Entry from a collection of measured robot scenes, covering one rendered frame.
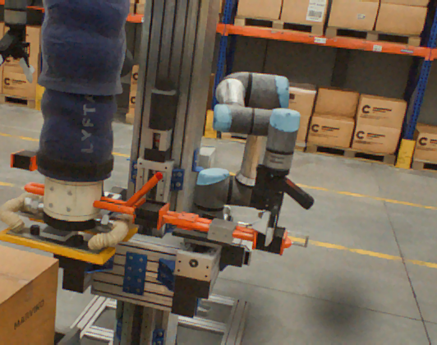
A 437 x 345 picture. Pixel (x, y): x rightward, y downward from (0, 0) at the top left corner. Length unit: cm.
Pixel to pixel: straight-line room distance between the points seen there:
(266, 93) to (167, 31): 54
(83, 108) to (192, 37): 83
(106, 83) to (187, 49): 76
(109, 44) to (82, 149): 29
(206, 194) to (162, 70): 52
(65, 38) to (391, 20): 743
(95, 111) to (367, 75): 866
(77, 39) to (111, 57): 10
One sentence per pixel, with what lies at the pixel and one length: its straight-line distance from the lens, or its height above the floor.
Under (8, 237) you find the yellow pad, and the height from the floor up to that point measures 116.
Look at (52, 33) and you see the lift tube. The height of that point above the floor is 174.
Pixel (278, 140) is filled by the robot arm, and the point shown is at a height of 155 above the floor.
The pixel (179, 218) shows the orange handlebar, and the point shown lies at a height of 128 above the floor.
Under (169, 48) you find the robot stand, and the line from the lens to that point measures 240.
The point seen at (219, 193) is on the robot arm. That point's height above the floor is 120.
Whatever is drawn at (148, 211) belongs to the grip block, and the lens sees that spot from 171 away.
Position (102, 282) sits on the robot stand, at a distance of 251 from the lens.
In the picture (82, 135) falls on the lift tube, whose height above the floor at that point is 148.
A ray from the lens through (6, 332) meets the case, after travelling 199.
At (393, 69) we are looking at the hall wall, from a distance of 1018.
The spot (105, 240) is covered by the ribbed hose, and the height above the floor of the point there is 121.
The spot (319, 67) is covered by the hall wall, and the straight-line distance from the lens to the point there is 1012.
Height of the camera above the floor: 186
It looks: 18 degrees down
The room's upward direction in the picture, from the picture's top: 7 degrees clockwise
